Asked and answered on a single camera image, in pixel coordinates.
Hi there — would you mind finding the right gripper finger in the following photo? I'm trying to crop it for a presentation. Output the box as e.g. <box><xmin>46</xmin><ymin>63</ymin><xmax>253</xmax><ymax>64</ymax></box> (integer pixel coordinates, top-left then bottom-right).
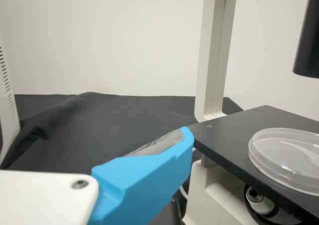
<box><xmin>83</xmin><ymin>126</ymin><xmax>195</xmax><ymax>225</ymax></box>

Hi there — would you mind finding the petri dish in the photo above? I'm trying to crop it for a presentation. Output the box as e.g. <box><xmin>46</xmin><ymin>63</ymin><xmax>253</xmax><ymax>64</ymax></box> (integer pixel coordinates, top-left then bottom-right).
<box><xmin>248</xmin><ymin>128</ymin><xmax>319</xmax><ymax>196</ymax></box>

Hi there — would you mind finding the cream microscope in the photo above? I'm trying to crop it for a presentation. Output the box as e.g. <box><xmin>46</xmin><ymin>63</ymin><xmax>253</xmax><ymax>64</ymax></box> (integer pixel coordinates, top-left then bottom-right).
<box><xmin>181</xmin><ymin>0</ymin><xmax>319</xmax><ymax>225</ymax></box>

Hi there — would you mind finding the white incubator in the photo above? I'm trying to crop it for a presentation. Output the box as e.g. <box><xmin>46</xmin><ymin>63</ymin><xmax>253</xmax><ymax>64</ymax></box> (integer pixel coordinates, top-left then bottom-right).
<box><xmin>0</xmin><ymin>36</ymin><xmax>21</xmax><ymax>168</ymax></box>

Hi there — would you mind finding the white cable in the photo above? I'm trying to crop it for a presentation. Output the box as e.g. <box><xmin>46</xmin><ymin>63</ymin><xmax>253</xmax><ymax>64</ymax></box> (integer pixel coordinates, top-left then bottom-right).
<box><xmin>179</xmin><ymin>185</ymin><xmax>189</xmax><ymax>201</ymax></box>

